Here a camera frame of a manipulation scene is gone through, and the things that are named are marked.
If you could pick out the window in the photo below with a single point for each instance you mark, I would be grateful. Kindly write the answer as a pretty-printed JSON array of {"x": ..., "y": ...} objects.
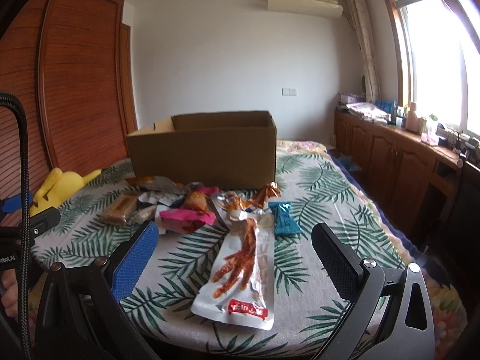
[{"x": 439, "y": 63}]

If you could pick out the folded floral cloth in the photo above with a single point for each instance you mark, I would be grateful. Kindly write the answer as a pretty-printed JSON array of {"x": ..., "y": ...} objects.
[{"x": 367, "y": 111}]

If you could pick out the wall light switch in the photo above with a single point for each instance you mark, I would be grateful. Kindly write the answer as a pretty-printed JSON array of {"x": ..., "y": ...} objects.
[{"x": 289, "y": 91}]

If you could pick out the brown cardboard box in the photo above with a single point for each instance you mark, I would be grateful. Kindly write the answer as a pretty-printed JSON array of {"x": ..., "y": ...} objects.
[{"x": 229, "y": 150}]

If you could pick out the yellow plush toy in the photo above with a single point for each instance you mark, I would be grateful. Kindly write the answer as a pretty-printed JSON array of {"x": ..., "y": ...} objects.
[{"x": 58, "y": 187}]

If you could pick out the white orange snack pouch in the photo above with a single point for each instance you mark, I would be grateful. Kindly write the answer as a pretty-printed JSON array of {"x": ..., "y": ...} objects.
[{"x": 232, "y": 207}]

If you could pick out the long orange silver snack packet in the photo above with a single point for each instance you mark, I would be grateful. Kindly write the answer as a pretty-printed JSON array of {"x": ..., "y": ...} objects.
[{"x": 155, "y": 183}]

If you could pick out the patterned curtain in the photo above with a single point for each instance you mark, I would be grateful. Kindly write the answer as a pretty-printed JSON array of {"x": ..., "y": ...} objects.
[{"x": 363, "y": 29}]

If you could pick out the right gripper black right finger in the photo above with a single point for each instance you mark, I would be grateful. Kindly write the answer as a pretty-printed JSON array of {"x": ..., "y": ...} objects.
[{"x": 406, "y": 330}]

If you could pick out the bread roll clear packet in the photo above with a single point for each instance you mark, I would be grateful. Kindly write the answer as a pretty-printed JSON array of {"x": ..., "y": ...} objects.
[{"x": 195, "y": 201}]

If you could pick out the person's hand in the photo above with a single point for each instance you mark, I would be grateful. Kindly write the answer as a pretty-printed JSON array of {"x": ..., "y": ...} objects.
[{"x": 10, "y": 297}]

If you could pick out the pink bottle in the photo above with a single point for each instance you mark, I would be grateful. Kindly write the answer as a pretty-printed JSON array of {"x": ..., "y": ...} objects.
[{"x": 412, "y": 120}]

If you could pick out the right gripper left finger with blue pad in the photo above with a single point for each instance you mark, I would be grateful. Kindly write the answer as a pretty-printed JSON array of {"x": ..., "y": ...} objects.
[{"x": 80, "y": 316}]

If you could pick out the wooden cabinet counter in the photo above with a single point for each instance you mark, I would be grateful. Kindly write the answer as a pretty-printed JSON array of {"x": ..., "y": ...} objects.
[{"x": 425, "y": 192}]

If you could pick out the orange foil snack wrapper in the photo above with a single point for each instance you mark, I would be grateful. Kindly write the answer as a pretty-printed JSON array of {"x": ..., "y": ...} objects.
[{"x": 261, "y": 197}]

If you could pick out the teal snack packet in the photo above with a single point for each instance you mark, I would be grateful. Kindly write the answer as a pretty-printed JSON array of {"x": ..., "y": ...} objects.
[{"x": 285, "y": 224}]

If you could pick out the pink snack packet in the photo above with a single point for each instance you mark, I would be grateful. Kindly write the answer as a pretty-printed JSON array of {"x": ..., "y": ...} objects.
[{"x": 184, "y": 221}]

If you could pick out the chicken feet snack packet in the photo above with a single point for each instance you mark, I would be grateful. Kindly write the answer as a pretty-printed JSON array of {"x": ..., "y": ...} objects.
[{"x": 240, "y": 289}]

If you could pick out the brown cracker bar packet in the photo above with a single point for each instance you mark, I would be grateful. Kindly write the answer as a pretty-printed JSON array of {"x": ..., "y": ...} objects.
[{"x": 120, "y": 210}]

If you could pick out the wooden wardrobe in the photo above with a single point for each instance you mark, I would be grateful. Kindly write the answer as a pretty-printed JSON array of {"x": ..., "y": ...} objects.
[{"x": 68, "y": 62}]

